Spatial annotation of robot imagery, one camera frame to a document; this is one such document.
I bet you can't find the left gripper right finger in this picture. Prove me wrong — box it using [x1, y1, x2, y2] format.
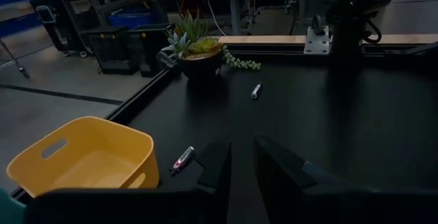
[253, 134, 318, 224]

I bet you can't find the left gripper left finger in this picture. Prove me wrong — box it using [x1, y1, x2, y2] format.
[196, 140, 233, 224]

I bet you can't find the small red white battery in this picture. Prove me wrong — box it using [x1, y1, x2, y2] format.
[169, 145, 196, 177]

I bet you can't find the small silver blue battery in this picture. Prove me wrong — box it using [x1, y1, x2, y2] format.
[250, 82, 263, 100]

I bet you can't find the succulent plant in black pot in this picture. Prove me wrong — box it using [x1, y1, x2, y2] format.
[160, 10, 263, 81]

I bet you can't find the grey corner clamp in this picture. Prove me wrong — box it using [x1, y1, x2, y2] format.
[156, 50, 177, 69]

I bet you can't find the yellow plastic bin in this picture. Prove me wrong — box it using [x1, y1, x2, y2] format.
[5, 116, 160, 199]

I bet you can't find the black equipment case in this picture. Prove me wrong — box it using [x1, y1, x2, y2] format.
[128, 23, 172, 77]
[87, 27, 138, 76]

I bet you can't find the blue storage bin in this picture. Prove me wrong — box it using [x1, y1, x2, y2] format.
[108, 6, 162, 29]

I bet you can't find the black cart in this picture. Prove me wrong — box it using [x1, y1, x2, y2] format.
[29, 0, 88, 59]

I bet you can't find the teal plastic bin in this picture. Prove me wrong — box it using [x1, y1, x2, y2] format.
[0, 188, 27, 224]

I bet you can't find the metal tripod leg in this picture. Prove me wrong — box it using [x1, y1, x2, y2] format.
[0, 38, 31, 79]

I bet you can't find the blue storage shelf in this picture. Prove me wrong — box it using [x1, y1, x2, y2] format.
[0, 0, 49, 38]

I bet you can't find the white hanging cable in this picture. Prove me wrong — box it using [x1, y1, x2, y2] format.
[206, 0, 224, 37]

